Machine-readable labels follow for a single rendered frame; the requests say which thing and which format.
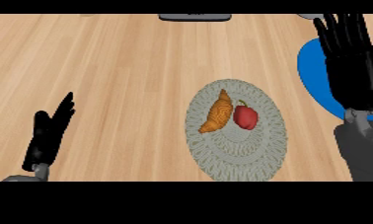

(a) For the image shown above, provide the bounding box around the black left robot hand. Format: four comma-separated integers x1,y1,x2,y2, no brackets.
21,91,77,173

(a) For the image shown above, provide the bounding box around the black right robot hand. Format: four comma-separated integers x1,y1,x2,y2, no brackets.
311,13,373,112

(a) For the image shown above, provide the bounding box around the red bell pepper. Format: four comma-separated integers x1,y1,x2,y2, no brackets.
232,99,260,131

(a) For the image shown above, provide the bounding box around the golden brown croissant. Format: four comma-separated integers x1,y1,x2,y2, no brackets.
198,88,236,134

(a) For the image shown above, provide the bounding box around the pale grey round object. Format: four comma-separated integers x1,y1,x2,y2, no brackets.
296,13,326,20

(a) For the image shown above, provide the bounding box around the dark grey flat appliance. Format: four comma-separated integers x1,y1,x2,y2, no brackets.
158,13,233,23

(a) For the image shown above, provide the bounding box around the grey woven oval placemat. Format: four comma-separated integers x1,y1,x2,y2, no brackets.
184,78,289,183

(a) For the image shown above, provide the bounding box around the blue plate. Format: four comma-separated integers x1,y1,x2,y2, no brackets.
296,37,373,122

